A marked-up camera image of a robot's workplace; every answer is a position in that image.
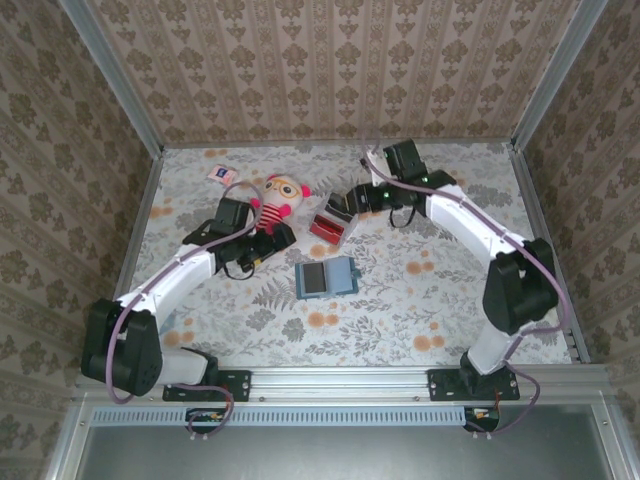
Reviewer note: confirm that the blue card holder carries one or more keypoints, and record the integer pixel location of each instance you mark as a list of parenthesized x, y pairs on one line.
[(340, 275)]

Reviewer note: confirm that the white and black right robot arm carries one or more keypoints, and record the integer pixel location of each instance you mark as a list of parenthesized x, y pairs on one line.
[(465, 220)]

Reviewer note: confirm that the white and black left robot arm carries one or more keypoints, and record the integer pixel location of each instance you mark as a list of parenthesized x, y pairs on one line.
[(175, 277)]

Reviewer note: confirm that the black credit card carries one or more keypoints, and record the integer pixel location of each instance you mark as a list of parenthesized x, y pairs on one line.
[(313, 279)]

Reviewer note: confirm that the red packet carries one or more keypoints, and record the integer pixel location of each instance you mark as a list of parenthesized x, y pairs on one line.
[(350, 232)]

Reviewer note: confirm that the pink striped plush toy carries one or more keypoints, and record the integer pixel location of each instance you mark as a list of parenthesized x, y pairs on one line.
[(282, 190)]

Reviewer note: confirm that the small pink tissue pack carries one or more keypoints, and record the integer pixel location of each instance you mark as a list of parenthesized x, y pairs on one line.
[(222, 175)]

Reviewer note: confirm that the floral table cloth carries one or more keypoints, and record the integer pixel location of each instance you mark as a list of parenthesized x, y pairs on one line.
[(375, 320)]

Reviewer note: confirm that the black wiring connector box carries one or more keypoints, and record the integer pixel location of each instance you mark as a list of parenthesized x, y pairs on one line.
[(482, 415), (205, 416)]

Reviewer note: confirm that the grey metal panel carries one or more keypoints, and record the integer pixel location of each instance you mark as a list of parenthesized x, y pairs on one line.
[(350, 455)]

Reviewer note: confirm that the aluminium back rail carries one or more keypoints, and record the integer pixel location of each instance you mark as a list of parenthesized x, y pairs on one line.
[(280, 144)]

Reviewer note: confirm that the aluminium side rail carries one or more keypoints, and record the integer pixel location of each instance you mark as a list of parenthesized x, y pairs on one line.
[(132, 250), (532, 200)]

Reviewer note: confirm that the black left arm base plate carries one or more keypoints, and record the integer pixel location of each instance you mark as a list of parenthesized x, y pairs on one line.
[(240, 385)]

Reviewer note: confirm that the aluminium front rail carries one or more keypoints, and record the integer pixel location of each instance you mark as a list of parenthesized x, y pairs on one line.
[(340, 382)]

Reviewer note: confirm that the aluminium frame post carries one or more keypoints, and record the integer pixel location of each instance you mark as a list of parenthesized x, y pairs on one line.
[(556, 75), (113, 75)]

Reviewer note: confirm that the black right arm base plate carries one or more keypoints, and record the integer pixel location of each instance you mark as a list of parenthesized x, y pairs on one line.
[(507, 387)]

